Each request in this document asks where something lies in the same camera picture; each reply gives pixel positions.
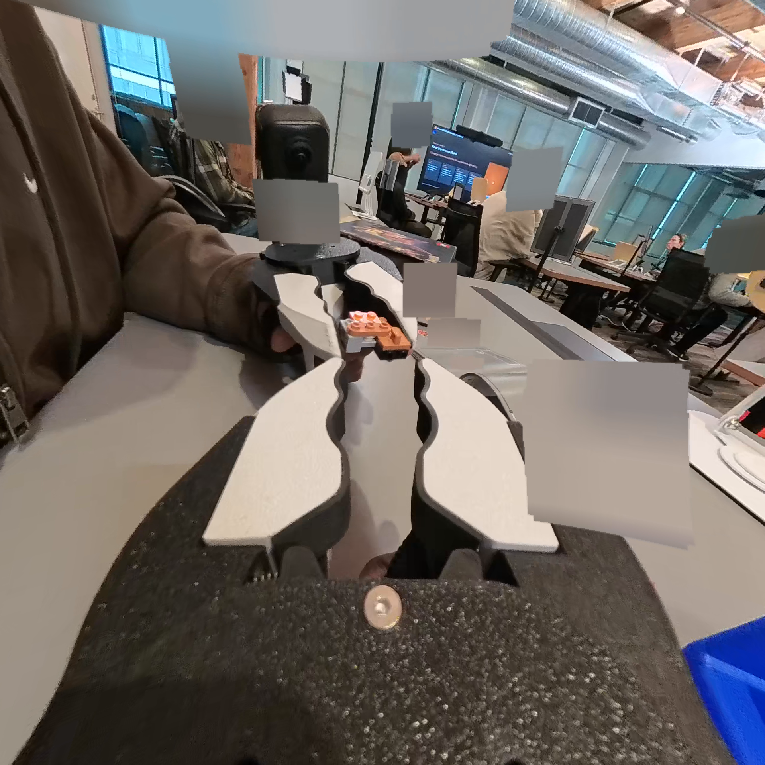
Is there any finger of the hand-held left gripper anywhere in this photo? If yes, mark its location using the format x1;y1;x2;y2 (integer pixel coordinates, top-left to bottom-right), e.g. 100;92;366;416
345;263;419;345
272;272;345;361

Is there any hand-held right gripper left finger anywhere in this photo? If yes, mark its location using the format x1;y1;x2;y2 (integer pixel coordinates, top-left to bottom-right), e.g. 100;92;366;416
202;357;353;549

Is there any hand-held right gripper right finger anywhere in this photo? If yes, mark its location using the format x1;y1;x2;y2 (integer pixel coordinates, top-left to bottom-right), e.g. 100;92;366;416
414;359;561;553

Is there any orange brick assembly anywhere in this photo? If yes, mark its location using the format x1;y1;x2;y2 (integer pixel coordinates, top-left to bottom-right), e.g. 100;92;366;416
339;309;415;362

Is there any blue storage bin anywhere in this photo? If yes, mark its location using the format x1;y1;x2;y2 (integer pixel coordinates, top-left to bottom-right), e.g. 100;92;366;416
683;618;765;765

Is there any person's left forearm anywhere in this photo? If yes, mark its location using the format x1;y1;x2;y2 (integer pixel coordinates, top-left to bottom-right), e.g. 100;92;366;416
116;170;283;356

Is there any grey desk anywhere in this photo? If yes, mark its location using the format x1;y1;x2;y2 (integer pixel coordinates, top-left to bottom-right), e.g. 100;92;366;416
0;230;765;765

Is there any dark printed toy box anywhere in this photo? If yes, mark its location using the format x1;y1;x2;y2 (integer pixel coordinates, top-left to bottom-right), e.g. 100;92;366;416
339;217;459;265

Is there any black office chair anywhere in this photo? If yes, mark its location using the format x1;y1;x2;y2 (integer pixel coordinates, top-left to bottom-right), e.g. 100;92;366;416
441;197;485;277
618;247;713;350

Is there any computer monitor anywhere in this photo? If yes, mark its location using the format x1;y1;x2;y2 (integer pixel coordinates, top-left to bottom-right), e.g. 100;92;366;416
417;124;515;196

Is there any grey panel on stand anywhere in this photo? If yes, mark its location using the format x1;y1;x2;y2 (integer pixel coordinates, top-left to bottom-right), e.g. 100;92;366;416
530;196;597;295

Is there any wooden office table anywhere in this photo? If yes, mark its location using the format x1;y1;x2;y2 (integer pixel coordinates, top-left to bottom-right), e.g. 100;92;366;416
519;256;632;328

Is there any person's brown jacket torso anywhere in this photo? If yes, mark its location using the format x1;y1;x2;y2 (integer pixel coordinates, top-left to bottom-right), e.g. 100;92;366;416
0;0;180;458

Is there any silver air duct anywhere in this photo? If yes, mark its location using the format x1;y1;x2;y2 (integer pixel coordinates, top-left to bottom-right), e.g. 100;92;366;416
487;0;655;153

